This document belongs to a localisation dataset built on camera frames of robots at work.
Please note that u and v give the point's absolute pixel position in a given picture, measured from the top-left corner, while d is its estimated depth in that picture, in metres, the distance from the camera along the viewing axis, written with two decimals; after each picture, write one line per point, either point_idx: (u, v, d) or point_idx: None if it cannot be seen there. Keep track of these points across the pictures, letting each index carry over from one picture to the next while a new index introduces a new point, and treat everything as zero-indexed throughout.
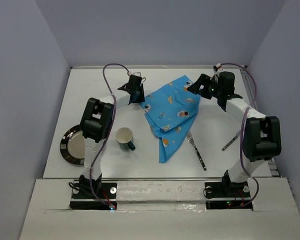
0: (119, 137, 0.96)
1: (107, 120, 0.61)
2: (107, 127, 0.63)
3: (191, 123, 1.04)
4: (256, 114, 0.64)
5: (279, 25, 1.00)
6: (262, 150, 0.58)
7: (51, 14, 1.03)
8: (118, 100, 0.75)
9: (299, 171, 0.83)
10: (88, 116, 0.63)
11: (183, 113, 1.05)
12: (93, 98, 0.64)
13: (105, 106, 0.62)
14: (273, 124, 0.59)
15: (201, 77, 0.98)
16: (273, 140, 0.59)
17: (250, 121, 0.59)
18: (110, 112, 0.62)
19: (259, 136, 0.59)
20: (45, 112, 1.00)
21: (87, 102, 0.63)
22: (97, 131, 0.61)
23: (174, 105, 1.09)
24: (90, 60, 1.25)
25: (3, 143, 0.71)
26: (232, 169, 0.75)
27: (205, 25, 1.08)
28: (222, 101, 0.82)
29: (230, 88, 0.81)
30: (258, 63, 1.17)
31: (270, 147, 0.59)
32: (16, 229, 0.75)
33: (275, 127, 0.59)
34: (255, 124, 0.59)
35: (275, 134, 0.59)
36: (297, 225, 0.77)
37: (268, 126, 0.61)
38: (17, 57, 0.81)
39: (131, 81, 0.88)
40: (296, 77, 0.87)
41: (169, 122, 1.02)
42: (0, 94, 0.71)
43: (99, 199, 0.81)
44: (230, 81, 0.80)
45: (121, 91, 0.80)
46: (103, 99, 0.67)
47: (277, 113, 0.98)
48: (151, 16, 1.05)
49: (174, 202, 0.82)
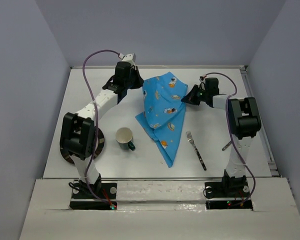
0: (119, 138, 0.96)
1: (87, 138, 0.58)
2: (90, 142, 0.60)
3: (182, 119, 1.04)
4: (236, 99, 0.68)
5: (279, 25, 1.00)
6: (244, 124, 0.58)
7: (51, 14, 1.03)
8: (102, 106, 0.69)
9: (298, 171, 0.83)
10: (66, 134, 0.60)
11: (172, 110, 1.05)
12: (70, 114, 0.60)
13: (84, 123, 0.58)
14: (251, 102, 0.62)
15: (194, 88, 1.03)
16: (253, 116, 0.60)
17: (231, 101, 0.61)
18: (89, 129, 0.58)
19: (239, 112, 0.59)
20: (45, 112, 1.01)
21: (64, 119, 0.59)
22: (79, 150, 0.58)
23: (163, 102, 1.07)
24: (90, 60, 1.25)
25: (4, 143, 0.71)
26: (228, 162, 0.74)
27: (205, 25, 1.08)
28: (210, 100, 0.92)
29: (215, 89, 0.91)
30: (258, 63, 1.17)
31: (252, 123, 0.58)
32: (16, 229, 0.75)
33: (253, 104, 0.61)
34: (235, 102, 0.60)
35: (254, 110, 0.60)
36: (297, 225, 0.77)
37: (248, 107, 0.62)
38: (17, 57, 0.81)
39: (118, 72, 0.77)
40: (295, 77, 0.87)
41: (161, 121, 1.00)
42: (0, 94, 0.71)
43: (100, 199, 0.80)
44: (215, 83, 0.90)
45: (106, 92, 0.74)
46: (82, 112, 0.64)
47: (277, 112, 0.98)
48: (151, 16, 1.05)
49: (174, 202, 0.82)
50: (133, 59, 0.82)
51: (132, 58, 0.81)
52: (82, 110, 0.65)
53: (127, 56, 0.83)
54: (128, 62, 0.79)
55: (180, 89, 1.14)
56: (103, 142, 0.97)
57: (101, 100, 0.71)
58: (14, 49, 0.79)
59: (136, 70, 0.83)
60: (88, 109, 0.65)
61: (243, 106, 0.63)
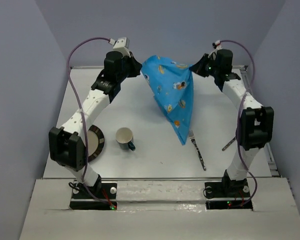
0: (119, 138, 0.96)
1: (76, 155, 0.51)
2: (82, 155, 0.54)
3: (191, 94, 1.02)
4: (252, 103, 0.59)
5: (279, 25, 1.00)
6: (254, 139, 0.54)
7: (51, 14, 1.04)
8: (91, 113, 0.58)
9: (298, 171, 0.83)
10: (54, 150, 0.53)
11: (182, 84, 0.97)
12: (55, 128, 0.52)
13: (69, 141, 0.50)
14: (268, 114, 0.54)
15: (203, 57, 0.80)
16: (266, 130, 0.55)
17: (246, 112, 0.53)
18: (76, 146, 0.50)
19: (252, 126, 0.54)
20: (45, 112, 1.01)
21: (49, 135, 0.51)
22: (71, 164, 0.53)
23: (169, 77, 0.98)
24: (90, 60, 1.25)
25: (4, 143, 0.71)
26: (230, 166, 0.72)
27: (205, 25, 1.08)
28: (219, 81, 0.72)
29: (228, 67, 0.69)
30: (257, 63, 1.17)
31: (263, 138, 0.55)
32: (16, 229, 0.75)
33: (270, 117, 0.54)
34: (251, 115, 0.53)
35: (268, 124, 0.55)
36: (297, 225, 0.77)
37: (263, 116, 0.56)
38: (17, 57, 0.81)
39: (108, 67, 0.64)
40: (295, 77, 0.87)
41: (173, 102, 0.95)
42: (1, 94, 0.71)
43: (96, 198, 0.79)
44: (228, 59, 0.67)
45: (95, 93, 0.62)
46: (67, 125, 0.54)
47: (277, 112, 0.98)
48: (151, 16, 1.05)
49: (174, 202, 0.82)
50: (125, 45, 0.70)
51: (124, 44, 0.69)
52: (68, 121, 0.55)
53: (119, 41, 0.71)
54: (118, 53, 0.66)
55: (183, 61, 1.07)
56: (103, 141, 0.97)
57: (89, 105, 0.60)
58: (14, 49, 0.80)
59: (131, 57, 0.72)
60: (75, 120, 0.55)
61: (258, 114, 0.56)
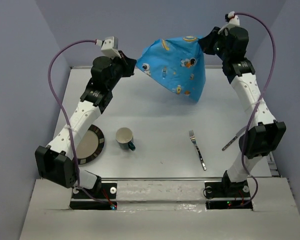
0: (119, 138, 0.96)
1: (65, 175, 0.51)
2: (71, 174, 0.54)
3: (200, 66, 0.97)
4: (265, 114, 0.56)
5: (279, 25, 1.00)
6: (257, 152, 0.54)
7: (51, 14, 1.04)
8: (79, 128, 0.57)
9: (298, 171, 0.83)
10: (42, 169, 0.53)
11: (190, 61, 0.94)
12: (42, 147, 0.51)
13: (56, 161, 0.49)
14: (279, 132, 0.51)
15: (212, 33, 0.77)
16: (271, 144, 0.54)
17: (257, 130, 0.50)
18: (64, 166, 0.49)
19: (259, 142, 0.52)
20: (45, 112, 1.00)
21: (35, 155, 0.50)
22: (61, 182, 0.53)
23: (175, 55, 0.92)
24: (90, 60, 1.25)
25: (4, 143, 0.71)
26: (231, 168, 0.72)
27: (205, 24, 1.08)
28: (229, 70, 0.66)
29: (241, 53, 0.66)
30: (258, 63, 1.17)
31: (266, 150, 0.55)
32: (16, 229, 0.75)
33: (279, 135, 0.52)
34: (260, 134, 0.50)
35: (275, 140, 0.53)
36: (297, 225, 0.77)
37: (272, 131, 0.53)
38: (17, 57, 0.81)
39: (96, 77, 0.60)
40: (295, 77, 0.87)
41: (181, 81, 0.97)
42: (1, 94, 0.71)
43: (92, 199, 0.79)
44: (244, 42, 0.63)
45: (84, 106, 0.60)
46: (56, 143, 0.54)
47: (277, 112, 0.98)
48: (151, 15, 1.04)
49: (174, 202, 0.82)
50: (113, 46, 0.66)
51: (112, 46, 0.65)
52: (56, 138, 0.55)
53: (106, 41, 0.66)
54: (105, 58, 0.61)
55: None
56: (103, 141, 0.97)
57: (77, 120, 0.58)
58: (14, 49, 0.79)
59: (121, 58, 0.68)
60: (62, 137, 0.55)
61: (267, 126, 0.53)
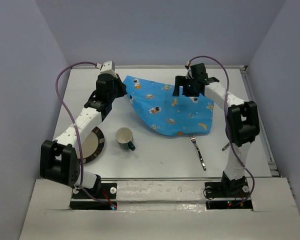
0: (119, 138, 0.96)
1: (69, 169, 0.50)
2: (74, 171, 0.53)
3: (171, 107, 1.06)
4: (236, 100, 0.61)
5: (279, 25, 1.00)
6: (244, 134, 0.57)
7: (51, 14, 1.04)
8: (84, 128, 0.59)
9: (298, 172, 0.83)
10: (46, 165, 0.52)
11: (157, 107, 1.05)
12: (48, 141, 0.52)
13: (63, 153, 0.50)
14: (252, 109, 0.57)
15: (176, 81, 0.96)
16: (253, 124, 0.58)
17: (231, 109, 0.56)
18: (70, 159, 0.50)
19: (239, 122, 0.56)
20: (45, 112, 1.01)
21: (42, 148, 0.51)
22: (62, 180, 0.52)
23: (144, 104, 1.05)
24: (90, 60, 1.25)
25: (4, 143, 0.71)
26: (228, 166, 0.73)
27: (205, 25, 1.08)
28: (200, 86, 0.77)
29: (203, 74, 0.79)
30: (257, 63, 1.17)
31: (251, 131, 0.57)
32: (16, 229, 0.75)
33: (254, 111, 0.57)
34: (236, 112, 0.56)
35: (254, 118, 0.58)
36: (297, 225, 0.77)
37: (247, 111, 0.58)
38: (17, 57, 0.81)
39: (100, 88, 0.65)
40: (295, 77, 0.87)
41: (158, 121, 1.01)
42: (1, 95, 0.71)
43: (93, 199, 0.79)
44: (202, 67, 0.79)
45: (88, 111, 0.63)
46: (62, 138, 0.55)
47: (277, 112, 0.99)
48: (151, 16, 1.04)
49: (174, 202, 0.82)
50: (112, 67, 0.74)
51: (111, 67, 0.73)
52: (62, 134, 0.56)
53: (105, 65, 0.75)
54: (108, 75, 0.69)
55: (148, 83, 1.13)
56: (103, 141, 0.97)
57: (82, 121, 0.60)
58: (14, 49, 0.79)
59: (118, 78, 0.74)
60: (68, 133, 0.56)
61: (242, 110, 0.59)
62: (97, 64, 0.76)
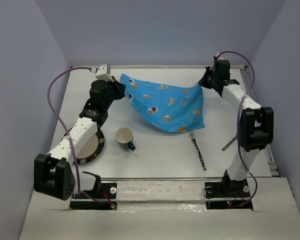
0: (119, 138, 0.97)
1: (64, 182, 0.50)
2: (69, 183, 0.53)
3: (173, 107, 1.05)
4: (251, 104, 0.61)
5: (279, 25, 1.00)
6: (255, 140, 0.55)
7: (51, 15, 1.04)
8: (79, 139, 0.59)
9: (298, 171, 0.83)
10: (40, 180, 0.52)
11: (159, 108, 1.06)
12: (41, 155, 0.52)
13: (57, 167, 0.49)
14: (268, 115, 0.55)
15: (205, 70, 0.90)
16: (266, 130, 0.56)
17: (246, 113, 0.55)
18: (64, 173, 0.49)
19: (253, 125, 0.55)
20: (45, 112, 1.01)
21: (35, 163, 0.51)
22: (57, 194, 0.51)
23: (143, 103, 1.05)
24: (90, 60, 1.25)
25: (3, 143, 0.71)
26: (230, 166, 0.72)
27: (205, 24, 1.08)
28: (219, 87, 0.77)
29: (226, 74, 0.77)
30: (258, 63, 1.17)
31: (263, 139, 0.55)
32: (16, 229, 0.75)
33: (270, 118, 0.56)
34: (250, 114, 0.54)
35: (268, 125, 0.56)
36: (297, 225, 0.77)
37: (263, 117, 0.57)
38: (16, 58, 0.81)
39: (94, 97, 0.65)
40: (295, 77, 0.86)
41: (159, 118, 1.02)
42: (0, 95, 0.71)
43: (92, 199, 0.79)
44: (226, 65, 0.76)
45: (83, 121, 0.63)
46: (57, 150, 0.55)
47: (278, 112, 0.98)
48: (151, 15, 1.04)
49: (174, 202, 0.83)
50: (107, 71, 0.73)
51: (106, 71, 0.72)
52: (56, 147, 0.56)
53: (100, 68, 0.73)
54: (103, 82, 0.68)
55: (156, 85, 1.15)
56: (103, 141, 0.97)
57: (77, 132, 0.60)
58: (13, 49, 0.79)
59: (114, 82, 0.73)
60: (62, 146, 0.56)
61: (258, 115, 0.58)
62: (92, 67, 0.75)
